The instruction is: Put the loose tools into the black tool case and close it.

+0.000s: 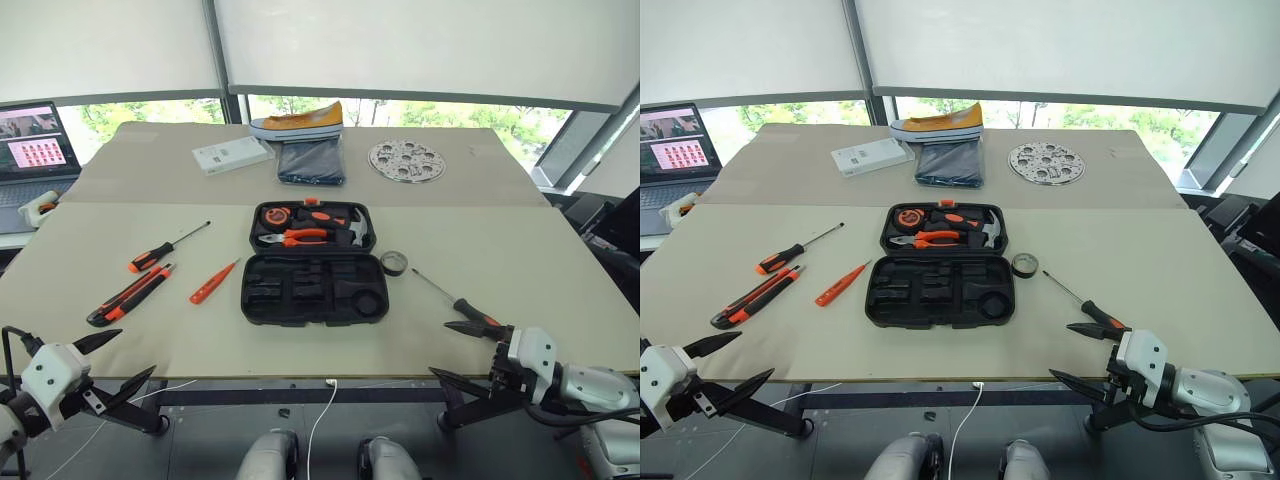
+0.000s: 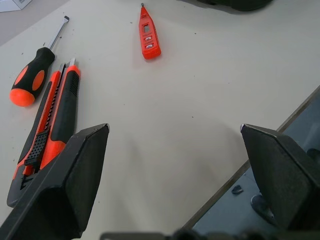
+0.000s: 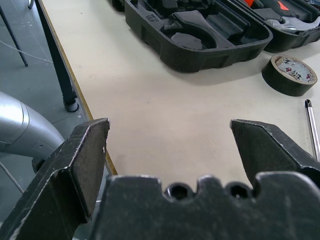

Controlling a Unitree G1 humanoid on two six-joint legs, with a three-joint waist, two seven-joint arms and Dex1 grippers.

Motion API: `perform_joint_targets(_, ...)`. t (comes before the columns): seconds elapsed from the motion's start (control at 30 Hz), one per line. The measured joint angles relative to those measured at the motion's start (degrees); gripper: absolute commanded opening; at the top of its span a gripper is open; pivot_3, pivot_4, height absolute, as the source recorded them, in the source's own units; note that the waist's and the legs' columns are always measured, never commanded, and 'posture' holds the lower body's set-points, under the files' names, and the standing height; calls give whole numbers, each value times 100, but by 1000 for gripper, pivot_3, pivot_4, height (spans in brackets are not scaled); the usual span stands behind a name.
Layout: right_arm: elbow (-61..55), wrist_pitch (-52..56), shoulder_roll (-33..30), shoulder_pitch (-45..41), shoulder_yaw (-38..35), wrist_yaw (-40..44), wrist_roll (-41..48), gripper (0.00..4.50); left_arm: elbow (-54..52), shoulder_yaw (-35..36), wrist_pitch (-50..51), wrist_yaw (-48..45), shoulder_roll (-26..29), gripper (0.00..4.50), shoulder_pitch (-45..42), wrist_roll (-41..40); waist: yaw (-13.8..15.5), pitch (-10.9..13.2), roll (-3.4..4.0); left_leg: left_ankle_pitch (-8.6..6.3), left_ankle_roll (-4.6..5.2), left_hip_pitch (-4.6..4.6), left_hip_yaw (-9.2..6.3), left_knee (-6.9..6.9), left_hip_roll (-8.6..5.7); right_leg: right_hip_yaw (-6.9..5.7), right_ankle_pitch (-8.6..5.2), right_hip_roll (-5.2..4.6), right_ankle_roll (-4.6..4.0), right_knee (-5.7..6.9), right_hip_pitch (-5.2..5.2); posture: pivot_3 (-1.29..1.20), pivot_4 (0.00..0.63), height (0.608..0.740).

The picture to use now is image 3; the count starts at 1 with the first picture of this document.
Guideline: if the silver robot body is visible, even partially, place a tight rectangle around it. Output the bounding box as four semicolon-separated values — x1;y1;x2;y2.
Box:
0;91;66;173

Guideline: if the thin grey wire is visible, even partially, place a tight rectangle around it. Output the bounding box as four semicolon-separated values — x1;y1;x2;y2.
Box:
0;161;25;194

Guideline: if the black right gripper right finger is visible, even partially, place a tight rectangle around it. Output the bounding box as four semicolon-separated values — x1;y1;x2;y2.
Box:
230;119;320;186

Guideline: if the black table leg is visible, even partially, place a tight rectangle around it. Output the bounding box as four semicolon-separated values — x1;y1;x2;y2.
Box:
34;0;80;114

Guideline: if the thin dark chair leg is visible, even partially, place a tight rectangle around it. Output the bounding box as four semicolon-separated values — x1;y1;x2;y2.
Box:
0;4;29;68

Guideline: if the black orange handled screwdriver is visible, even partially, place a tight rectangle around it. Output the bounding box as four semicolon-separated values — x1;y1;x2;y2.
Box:
304;98;320;162

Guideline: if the black tool case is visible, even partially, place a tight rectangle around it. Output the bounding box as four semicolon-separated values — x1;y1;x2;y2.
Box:
109;0;320;74

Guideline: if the black tape roll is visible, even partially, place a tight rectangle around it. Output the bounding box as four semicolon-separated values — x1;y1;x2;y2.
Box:
261;54;318;97

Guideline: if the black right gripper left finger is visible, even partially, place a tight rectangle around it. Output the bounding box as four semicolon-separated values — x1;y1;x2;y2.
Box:
0;117;111;240

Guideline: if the silver headed hammer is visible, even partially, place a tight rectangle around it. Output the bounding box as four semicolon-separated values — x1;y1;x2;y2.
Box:
266;0;320;35

